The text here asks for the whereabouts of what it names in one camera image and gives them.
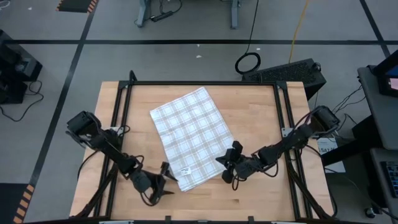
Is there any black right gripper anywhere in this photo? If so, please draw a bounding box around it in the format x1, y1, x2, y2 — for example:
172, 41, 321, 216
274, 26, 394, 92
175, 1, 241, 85
215, 149, 262, 184

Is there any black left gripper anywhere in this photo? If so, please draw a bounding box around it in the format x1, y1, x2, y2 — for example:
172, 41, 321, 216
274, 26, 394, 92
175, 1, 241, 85
132, 170, 179, 206

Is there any white plaid towel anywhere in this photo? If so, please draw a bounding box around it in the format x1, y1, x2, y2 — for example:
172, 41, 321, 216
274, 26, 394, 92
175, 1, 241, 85
149, 86, 234, 192

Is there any black perforated computer tower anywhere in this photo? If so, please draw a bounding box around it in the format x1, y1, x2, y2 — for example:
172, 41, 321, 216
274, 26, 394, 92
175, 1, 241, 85
241, 58, 327, 101

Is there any white printed paper sheet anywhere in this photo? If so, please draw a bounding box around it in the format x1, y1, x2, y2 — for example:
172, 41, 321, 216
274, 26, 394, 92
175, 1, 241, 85
316, 136, 347, 174

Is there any black desk base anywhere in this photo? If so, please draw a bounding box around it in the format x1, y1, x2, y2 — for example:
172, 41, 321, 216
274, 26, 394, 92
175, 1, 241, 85
321, 114, 388, 209

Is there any grey desk leg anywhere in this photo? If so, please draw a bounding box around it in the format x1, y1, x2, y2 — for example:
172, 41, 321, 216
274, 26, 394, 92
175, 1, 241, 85
134, 0, 152, 28
229, 0, 241, 30

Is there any low grey desk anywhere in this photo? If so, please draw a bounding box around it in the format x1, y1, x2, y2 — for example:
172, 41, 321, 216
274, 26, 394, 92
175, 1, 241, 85
369, 147, 398, 208

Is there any black mat with orange stripes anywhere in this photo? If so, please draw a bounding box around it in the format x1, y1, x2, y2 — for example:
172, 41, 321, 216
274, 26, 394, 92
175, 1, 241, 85
55, 0, 100, 14
0, 182, 36, 224

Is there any black power strip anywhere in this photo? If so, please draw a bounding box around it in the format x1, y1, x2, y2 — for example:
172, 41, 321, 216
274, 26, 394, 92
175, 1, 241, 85
150, 11, 174, 23

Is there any black keyboard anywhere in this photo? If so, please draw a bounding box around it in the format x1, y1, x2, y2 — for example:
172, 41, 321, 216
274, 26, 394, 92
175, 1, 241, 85
380, 160, 398, 199

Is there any black monitor with lit screen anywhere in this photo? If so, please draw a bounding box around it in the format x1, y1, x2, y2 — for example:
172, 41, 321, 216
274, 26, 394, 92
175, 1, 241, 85
372, 49, 398, 98

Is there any black equipment cart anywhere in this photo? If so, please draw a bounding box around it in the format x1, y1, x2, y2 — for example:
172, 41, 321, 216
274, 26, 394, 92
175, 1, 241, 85
0, 29, 44, 105

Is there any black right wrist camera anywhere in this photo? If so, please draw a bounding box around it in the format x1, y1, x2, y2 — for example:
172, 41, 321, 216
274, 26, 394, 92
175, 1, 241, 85
231, 140, 244, 156

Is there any silver mounting bracket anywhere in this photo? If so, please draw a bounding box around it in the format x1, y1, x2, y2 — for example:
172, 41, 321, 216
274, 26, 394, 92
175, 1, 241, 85
281, 126, 295, 139

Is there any black metal table frame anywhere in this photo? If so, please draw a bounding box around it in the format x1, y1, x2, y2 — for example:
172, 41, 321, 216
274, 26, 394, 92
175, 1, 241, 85
72, 70, 339, 222

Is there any black hanging cable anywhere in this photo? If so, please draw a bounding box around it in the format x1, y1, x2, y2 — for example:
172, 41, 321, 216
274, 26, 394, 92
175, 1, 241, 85
234, 0, 262, 75

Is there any yellow hanging cable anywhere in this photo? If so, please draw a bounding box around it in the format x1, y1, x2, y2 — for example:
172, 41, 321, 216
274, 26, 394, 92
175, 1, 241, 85
288, 0, 312, 64

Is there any black floor cable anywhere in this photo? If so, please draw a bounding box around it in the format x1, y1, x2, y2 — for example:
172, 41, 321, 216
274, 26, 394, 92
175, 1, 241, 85
0, 80, 45, 123

